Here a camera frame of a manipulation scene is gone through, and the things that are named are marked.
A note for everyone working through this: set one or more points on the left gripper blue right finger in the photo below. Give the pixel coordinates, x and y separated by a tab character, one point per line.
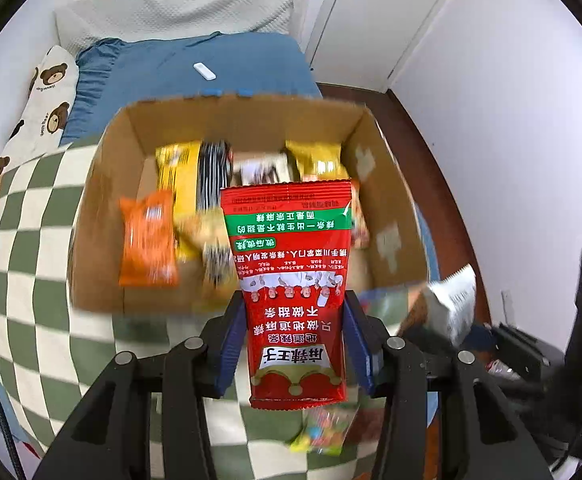
480	436

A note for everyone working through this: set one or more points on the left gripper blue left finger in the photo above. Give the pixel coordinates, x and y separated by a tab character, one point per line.
107	434

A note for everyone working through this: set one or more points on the white green snack bag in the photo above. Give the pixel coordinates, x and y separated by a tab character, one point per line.
445	308

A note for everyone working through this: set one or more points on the colorful candy ball bag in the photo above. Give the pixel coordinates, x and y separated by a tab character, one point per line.
324	429

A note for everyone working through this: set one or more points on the orange snack packet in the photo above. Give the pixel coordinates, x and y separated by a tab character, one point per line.
148	255

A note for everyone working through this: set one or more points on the red spicy strip packet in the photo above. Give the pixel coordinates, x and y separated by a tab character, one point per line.
291	244

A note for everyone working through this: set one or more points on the yellow black snack bag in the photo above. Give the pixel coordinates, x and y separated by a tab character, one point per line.
196	199

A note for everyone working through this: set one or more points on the white chocolate wafer packet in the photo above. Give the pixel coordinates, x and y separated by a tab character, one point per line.
256	169

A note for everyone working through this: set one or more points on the orange panda snack bag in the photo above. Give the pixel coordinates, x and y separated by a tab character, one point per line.
360	235

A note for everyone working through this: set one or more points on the green white checkered mat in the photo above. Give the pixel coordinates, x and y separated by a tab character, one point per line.
51	353

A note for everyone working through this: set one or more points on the cardboard milk box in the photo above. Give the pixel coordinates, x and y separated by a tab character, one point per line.
124	166

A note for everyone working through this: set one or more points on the bear print pillow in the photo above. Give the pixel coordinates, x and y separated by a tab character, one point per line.
51	97

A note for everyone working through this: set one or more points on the blue bed sheet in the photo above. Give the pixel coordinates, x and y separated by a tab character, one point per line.
114	73

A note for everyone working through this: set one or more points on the white remote control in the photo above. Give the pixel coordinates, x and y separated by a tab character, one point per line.
204	71

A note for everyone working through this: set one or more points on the white door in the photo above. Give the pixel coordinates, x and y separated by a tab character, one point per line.
364	43

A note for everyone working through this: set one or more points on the white quilted pillow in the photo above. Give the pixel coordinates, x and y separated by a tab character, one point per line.
81	23

